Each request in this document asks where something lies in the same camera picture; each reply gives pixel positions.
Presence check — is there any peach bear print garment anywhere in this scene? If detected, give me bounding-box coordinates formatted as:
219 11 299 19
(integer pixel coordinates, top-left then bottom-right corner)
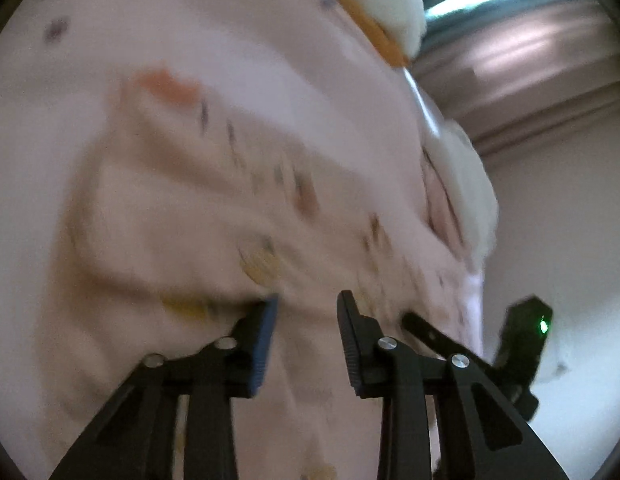
39 86 480 479

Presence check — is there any white folded clothes stack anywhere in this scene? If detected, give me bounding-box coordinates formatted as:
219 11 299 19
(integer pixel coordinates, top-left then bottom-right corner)
423 119 499 272

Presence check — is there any pink folded garment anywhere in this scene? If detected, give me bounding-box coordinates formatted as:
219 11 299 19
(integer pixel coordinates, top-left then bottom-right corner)
422 153 467 261

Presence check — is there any beige side curtain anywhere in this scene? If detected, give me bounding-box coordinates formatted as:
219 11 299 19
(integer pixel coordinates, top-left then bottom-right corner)
412 0 620 159

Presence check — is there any orange folded cloth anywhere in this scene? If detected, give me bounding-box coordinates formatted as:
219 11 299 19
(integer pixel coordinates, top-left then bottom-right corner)
338 0 408 68

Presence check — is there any pink printed duvet cover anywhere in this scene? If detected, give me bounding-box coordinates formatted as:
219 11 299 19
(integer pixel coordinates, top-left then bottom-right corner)
0 0 491 480

